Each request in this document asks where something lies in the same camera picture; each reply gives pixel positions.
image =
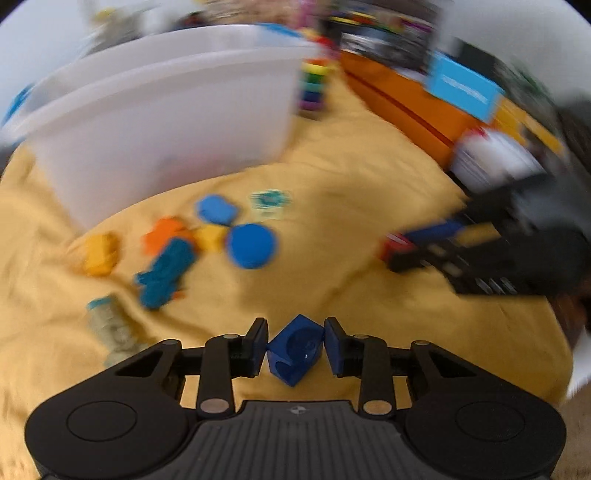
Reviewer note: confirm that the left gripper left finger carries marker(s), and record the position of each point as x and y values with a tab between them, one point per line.
225	358

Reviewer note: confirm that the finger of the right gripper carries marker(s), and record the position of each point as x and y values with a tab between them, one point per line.
434	232
401	259

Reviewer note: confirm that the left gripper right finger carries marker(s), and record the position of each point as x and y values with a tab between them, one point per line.
364	357

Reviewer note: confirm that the red duplo plate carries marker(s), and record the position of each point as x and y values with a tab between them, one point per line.
393	244

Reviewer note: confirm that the blue cube with hole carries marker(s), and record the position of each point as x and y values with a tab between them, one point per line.
297	348

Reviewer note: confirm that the blue yarn ball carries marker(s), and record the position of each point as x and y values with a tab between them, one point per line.
251	245

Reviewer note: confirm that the olive green toy train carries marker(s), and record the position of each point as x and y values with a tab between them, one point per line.
112	326

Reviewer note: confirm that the green frog wooden block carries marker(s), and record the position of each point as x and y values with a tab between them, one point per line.
269	203

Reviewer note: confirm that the white round pouch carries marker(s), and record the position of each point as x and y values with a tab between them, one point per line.
486	159

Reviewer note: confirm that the yellow quilted cloth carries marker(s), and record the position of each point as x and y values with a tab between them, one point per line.
352	178

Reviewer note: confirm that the teal toy train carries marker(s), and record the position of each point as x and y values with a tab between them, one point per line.
158	284

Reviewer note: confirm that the small yellow duplo brick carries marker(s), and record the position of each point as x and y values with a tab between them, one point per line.
210	237

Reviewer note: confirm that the orange duplo brick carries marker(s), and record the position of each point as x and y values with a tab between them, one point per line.
162	232

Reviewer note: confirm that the long orange box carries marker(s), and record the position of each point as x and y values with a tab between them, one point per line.
431	123

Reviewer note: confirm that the light blue duplo brick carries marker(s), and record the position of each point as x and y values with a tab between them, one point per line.
215	209

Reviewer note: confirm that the light blue cardboard box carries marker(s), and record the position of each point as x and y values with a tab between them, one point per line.
463	88

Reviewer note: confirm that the translucent white storage bin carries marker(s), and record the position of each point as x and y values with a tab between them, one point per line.
150	115

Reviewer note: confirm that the rainbow ring stacker toy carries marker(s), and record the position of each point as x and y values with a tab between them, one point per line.
314	81

